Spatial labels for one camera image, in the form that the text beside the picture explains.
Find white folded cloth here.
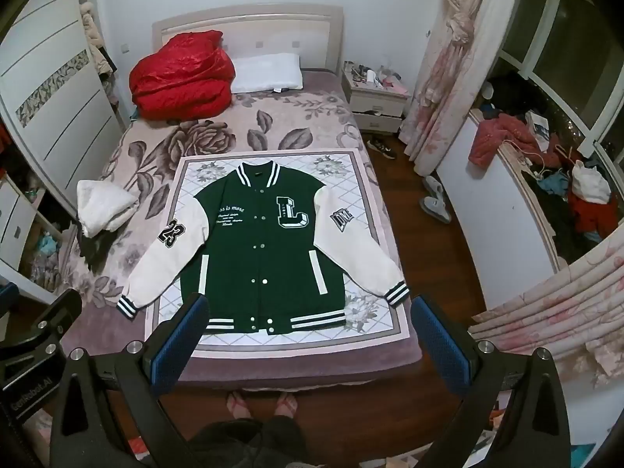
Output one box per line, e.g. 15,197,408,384
76,179,140,236

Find black sneaker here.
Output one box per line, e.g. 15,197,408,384
367,136,398,160

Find dark clothes pile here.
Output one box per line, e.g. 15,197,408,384
526,170,588,265

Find tied pink floral curtain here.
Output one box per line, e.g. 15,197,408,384
400,0,512,176

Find bed with pale headboard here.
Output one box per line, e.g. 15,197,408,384
58,4,425,393

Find floral pink bedspread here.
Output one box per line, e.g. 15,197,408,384
61,68,424,387

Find red cloth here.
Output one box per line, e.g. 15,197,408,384
568,195,620,236

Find red quilt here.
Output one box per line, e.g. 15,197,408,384
129,30,238,122

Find white wardrobe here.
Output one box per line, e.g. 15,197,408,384
0,0,128,293

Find white drawer cabinet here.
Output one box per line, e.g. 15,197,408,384
0,175,59,293

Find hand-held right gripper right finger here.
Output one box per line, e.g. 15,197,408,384
410,295,578,468

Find pink red padded jacket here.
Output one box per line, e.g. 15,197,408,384
469,113,543,167

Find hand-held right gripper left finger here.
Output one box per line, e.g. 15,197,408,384
49,292,210,468

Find green and white varsity jacket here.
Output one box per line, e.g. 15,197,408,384
116,160,411,336

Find white pillow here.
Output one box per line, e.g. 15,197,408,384
230,53,304,94

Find white box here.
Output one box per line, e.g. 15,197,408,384
525,111,557,145

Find person's dark pants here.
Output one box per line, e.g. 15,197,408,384
188,414,309,468

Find white bag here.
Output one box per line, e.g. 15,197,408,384
571,160,612,206

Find white quilted floral mat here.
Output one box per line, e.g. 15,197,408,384
145,152,411,359

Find window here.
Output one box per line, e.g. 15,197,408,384
502,0,624,157

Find loose pink floral curtain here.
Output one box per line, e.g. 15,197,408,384
470,231,624,391

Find blue cloth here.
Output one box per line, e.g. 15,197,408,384
539,173,569,197

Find white nightstand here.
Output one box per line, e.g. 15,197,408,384
340,61,409,133

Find beige plush toy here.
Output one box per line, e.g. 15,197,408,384
78,2,105,50

